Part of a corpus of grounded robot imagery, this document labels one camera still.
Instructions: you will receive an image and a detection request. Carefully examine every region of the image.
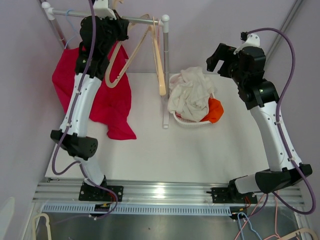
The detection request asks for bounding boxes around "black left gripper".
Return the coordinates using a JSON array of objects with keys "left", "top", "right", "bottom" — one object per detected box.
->
[{"left": 99, "top": 10, "right": 129, "bottom": 56}]

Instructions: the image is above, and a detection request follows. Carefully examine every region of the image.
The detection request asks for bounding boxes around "white t shirt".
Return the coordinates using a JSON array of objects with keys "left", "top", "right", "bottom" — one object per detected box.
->
[{"left": 167, "top": 66, "right": 215, "bottom": 122}]

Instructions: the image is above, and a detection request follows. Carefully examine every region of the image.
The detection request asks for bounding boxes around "orange t shirt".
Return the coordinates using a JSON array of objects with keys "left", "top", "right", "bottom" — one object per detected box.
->
[{"left": 201, "top": 98, "right": 224, "bottom": 124}]

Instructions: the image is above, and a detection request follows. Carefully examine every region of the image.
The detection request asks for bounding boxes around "pink wire hanger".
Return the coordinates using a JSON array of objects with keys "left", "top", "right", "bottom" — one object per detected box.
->
[{"left": 151, "top": 16, "right": 161, "bottom": 62}]

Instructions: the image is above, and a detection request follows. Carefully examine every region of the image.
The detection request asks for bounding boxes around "magenta t shirt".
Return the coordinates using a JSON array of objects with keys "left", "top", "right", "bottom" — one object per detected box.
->
[{"left": 52, "top": 48, "right": 137, "bottom": 141}]

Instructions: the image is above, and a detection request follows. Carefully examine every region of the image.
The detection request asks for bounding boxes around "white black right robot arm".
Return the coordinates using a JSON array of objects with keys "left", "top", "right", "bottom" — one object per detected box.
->
[{"left": 206, "top": 43, "right": 313, "bottom": 203}]

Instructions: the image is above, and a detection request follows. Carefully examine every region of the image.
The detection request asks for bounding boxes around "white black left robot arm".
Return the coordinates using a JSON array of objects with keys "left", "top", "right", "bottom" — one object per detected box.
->
[{"left": 50, "top": 15, "right": 130, "bottom": 201}]

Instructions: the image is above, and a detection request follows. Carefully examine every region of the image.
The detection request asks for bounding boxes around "blue hanger on floor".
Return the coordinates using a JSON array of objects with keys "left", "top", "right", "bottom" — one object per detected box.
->
[{"left": 236, "top": 212, "right": 263, "bottom": 240}]

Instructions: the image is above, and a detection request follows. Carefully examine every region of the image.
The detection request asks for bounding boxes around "pink hanger on floor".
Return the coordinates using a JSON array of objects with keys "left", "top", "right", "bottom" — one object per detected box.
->
[{"left": 233, "top": 194, "right": 280, "bottom": 240}]

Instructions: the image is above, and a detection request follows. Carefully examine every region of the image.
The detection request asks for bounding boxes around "cream hanger on floor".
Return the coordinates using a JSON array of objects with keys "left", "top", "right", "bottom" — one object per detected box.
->
[{"left": 280, "top": 227, "right": 319, "bottom": 240}]

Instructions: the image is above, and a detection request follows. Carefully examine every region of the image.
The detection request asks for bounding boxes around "cream hanger floor left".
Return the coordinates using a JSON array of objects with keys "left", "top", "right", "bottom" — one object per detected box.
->
[{"left": 31, "top": 212, "right": 53, "bottom": 240}]

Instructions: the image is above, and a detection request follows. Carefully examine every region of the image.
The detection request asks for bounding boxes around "silver clothes rack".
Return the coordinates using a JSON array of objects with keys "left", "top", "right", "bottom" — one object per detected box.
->
[{"left": 40, "top": 0, "right": 170, "bottom": 129}]

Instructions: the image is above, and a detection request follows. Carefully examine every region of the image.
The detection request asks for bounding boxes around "white perforated plastic basket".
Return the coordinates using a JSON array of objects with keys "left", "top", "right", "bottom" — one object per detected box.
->
[{"left": 168, "top": 72, "right": 217, "bottom": 129}]

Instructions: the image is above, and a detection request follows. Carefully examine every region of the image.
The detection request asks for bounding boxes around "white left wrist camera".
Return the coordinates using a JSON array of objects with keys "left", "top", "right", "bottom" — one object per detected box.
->
[{"left": 93, "top": 0, "right": 116, "bottom": 20}]

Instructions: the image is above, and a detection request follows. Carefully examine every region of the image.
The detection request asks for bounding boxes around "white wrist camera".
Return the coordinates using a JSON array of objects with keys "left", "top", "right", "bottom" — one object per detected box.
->
[
  {"left": 93, "top": 0, "right": 116, "bottom": 20},
  {"left": 233, "top": 32, "right": 260, "bottom": 55}
]

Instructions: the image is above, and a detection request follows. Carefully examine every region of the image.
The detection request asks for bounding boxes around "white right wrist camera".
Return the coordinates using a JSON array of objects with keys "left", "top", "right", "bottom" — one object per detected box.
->
[{"left": 233, "top": 32, "right": 260, "bottom": 55}]

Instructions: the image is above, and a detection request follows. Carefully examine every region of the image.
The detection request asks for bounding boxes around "blue wire hanger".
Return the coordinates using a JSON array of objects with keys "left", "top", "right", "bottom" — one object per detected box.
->
[{"left": 62, "top": 9, "right": 78, "bottom": 50}]

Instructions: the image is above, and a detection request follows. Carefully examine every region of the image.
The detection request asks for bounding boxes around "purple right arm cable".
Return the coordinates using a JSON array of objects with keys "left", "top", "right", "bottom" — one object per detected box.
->
[{"left": 247, "top": 27, "right": 317, "bottom": 215}]

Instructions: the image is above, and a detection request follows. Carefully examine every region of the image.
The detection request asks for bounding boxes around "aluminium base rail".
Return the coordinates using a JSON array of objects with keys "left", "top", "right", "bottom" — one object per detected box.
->
[{"left": 32, "top": 177, "right": 306, "bottom": 216}]

